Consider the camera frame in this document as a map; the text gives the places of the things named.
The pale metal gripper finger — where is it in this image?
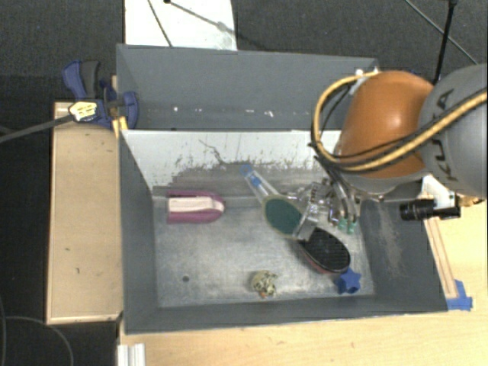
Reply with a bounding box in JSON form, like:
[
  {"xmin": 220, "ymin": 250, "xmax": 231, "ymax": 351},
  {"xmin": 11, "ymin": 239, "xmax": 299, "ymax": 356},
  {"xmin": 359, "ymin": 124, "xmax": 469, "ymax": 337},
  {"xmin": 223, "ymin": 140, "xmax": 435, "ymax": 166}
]
[
  {"xmin": 295, "ymin": 205, "xmax": 326, "ymax": 242},
  {"xmin": 284, "ymin": 188, "xmax": 320, "ymax": 207}
]

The black oval brush, red rim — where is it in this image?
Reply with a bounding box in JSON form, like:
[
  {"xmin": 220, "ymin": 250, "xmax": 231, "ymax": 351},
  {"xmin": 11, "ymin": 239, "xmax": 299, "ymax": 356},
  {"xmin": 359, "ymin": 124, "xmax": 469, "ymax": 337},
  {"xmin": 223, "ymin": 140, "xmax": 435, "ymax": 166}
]
[{"xmin": 297, "ymin": 226, "xmax": 352, "ymax": 276}]

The blue star-shaped knob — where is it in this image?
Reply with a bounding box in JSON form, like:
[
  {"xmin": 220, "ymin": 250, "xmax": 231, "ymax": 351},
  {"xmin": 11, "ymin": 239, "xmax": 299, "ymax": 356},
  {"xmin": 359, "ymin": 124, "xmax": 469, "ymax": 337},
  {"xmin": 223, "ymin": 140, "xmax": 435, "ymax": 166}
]
[{"xmin": 334, "ymin": 268, "xmax": 362, "ymax": 295}]

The spotted toy animal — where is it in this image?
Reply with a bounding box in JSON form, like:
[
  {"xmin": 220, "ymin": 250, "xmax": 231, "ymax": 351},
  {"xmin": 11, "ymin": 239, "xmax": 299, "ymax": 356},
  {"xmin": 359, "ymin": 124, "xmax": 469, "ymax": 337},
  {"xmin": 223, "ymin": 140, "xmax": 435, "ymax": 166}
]
[{"xmin": 249, "ymin": 269, "xmax": 279, "ymax": 300}]

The grey metal bin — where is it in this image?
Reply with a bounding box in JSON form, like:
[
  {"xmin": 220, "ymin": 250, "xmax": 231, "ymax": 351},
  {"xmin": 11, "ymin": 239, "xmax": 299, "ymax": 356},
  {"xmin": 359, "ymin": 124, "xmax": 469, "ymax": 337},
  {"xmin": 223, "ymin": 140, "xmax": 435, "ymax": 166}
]
[{"xmin": 115, "ymin": 43, "xmax": 449, "ymax": 335}]

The purple and pink stapler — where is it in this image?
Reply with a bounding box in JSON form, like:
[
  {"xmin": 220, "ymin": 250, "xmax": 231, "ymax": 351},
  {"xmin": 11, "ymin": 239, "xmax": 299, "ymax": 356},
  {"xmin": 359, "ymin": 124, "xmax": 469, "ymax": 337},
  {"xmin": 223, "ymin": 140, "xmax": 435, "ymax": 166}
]
[{"xmin": 165, "ymin": 189, "xmax": 226, "ymax": 225}]

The pale wood board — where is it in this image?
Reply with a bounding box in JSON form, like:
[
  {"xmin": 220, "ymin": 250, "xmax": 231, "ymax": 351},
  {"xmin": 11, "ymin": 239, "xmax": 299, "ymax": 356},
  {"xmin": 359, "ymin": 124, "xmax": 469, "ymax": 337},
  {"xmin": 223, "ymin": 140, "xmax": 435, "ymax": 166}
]
[{"xmin": 45, "ymin": 101, "xmax": 125, "ymax": 326}]

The green oval paddle, blue handle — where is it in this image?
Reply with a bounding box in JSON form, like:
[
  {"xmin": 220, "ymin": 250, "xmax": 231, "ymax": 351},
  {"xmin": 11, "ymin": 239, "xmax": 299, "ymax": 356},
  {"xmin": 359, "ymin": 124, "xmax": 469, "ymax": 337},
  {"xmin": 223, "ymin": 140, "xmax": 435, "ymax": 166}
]
[{"xmin": 239, "ymin": 163, "xmax": 305, "ymax": 240}]

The black cylinder on white bracket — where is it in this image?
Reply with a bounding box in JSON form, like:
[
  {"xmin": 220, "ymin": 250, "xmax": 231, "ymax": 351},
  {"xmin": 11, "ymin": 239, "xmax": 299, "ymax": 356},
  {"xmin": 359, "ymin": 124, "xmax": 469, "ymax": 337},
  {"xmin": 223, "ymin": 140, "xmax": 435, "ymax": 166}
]
[{"xmin": 399, "ymin": 173, "xmax": 462, "ymax": 223}]

